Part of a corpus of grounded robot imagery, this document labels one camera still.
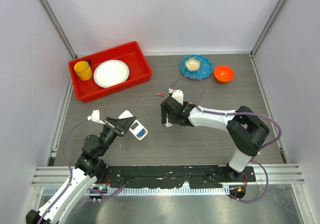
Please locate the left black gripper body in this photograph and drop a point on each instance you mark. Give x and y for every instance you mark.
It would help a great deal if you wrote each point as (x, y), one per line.
(115, 129)

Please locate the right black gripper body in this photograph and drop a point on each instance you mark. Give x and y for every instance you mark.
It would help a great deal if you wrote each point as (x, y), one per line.
(172, 119)

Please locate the white remote control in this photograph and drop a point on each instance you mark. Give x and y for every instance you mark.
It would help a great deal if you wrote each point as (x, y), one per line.
(136, 127)

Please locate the white battery cover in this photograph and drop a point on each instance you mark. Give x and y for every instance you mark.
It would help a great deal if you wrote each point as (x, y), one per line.
(167, 123)

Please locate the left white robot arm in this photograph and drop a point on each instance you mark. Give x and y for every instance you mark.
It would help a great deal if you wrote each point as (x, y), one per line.
(58, 208)

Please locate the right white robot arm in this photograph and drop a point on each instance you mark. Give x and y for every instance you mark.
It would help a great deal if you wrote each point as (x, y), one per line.
(246, 130)

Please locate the small patterned bowl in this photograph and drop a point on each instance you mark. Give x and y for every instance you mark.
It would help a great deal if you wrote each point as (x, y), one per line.
(192, 64)

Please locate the blue plate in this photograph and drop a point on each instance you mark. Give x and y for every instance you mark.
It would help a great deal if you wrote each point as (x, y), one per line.
(204, 72)

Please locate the white paper plate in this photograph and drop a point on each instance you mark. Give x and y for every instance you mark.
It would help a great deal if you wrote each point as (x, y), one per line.
(110, 73)

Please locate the red plastic bin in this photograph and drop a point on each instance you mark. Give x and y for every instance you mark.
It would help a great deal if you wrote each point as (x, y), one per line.
(130, 53)

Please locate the orange bowl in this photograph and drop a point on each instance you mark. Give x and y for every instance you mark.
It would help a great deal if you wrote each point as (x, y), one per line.
(223, 74)

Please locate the yellow cup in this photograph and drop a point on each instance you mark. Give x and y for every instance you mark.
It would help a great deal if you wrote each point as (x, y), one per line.
(83, 70)

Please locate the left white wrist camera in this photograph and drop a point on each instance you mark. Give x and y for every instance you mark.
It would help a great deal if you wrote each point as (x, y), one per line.
(95, 117)

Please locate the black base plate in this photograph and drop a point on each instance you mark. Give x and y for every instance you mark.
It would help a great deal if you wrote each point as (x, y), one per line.
(169, 176)

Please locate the white slotted cable duct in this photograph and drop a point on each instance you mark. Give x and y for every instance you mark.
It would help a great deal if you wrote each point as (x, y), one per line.
(128, 192)

